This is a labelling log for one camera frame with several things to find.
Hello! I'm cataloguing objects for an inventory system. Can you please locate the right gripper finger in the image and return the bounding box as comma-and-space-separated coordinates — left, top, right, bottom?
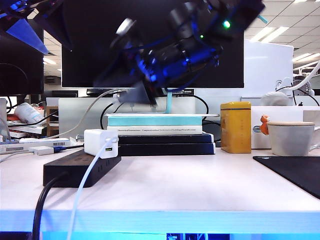
143, 82, 158, 106
117, 84, 152, 105

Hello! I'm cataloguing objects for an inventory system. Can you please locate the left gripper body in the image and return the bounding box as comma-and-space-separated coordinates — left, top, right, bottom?
0, 0, 64, 20

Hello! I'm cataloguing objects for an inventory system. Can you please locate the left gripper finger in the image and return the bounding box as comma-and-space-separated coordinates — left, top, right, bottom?
5, 18, 49, 55
32, 1, 74, 53

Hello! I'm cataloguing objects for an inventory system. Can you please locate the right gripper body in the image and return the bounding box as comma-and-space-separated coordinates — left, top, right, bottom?
134, 44, 223, 88

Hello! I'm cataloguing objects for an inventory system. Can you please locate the white charger cable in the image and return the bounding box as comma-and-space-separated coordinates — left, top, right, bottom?
65, 136, 119, 240

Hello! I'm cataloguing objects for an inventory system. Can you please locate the teal monitor stand silver base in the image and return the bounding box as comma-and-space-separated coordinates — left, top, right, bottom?
104, 87, 221, 118

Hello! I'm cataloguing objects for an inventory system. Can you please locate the teal book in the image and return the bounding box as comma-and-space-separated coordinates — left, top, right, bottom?
107, 116, 203, 127

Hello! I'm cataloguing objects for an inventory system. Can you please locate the black unbranded monitor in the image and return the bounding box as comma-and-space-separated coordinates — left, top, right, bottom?
0, 19, 45, 96

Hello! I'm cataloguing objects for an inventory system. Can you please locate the white book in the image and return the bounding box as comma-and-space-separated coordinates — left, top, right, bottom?
106, 125, 203, 137

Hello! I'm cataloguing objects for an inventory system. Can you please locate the thin black book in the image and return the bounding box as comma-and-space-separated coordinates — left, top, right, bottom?
117, 133, 215, 145

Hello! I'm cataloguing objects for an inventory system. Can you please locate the black AOC monitor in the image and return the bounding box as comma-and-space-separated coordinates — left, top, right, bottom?
60, 0, 245, 89

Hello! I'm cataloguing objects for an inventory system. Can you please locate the thick black book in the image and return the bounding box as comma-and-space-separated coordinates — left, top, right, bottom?
117, 142, 216, 156

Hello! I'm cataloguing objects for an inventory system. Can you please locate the white plastic bottle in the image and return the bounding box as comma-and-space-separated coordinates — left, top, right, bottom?
14, 102, 45, 125

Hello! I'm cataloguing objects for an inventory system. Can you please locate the yellow tin box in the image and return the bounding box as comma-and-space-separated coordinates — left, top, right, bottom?
219, 101, 252, 154

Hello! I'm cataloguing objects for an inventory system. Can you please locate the brown wooden shelf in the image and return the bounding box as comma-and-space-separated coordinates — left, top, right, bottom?
46, 106, 60, 138

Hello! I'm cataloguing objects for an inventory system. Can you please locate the white board panel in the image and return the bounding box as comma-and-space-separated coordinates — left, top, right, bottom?
243, 39, 295, 98

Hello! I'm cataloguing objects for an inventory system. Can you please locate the stack of books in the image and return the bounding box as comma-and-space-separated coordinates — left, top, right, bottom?
6, 119, 48, 140

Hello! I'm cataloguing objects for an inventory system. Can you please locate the black power strip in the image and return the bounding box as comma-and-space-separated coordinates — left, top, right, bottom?
42, 147, 122, 188

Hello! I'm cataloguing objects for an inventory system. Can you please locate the white round object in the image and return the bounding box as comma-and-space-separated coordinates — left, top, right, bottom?
260, 91, 290, 107

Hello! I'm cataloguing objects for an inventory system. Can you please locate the white box with barcode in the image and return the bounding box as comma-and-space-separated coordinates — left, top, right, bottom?
0, 137, 73, 155

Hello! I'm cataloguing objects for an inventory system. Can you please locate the orange fox figurine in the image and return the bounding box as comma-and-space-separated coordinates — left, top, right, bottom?
259, 115, 272, 136

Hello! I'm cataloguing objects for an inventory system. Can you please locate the white mug with wooden lid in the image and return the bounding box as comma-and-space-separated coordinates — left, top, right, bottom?
266, 121, 320, 157

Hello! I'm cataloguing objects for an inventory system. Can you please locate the white desk fan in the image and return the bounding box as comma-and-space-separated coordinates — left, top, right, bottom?
292, 76, 316, 97

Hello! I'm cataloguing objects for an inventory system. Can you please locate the black mouse pad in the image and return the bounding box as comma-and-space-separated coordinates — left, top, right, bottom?
252, 155, 320, 200

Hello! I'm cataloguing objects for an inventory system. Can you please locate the black looped cable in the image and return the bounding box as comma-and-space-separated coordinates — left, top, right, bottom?
99, 101, 121, 135

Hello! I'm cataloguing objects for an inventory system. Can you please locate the light grey cable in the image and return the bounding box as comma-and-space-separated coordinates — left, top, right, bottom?
46, 89, 126, 140

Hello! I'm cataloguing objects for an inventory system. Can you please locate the black monitor cable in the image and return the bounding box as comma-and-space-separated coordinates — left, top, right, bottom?
174, 89, 210, 126

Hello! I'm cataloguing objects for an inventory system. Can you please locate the white adapter with cable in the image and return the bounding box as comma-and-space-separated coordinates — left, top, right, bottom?
0, 146, 55, 163

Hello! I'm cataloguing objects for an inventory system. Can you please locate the thick black power strip cable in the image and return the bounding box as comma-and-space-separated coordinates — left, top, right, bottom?
31, 171, 70, 240

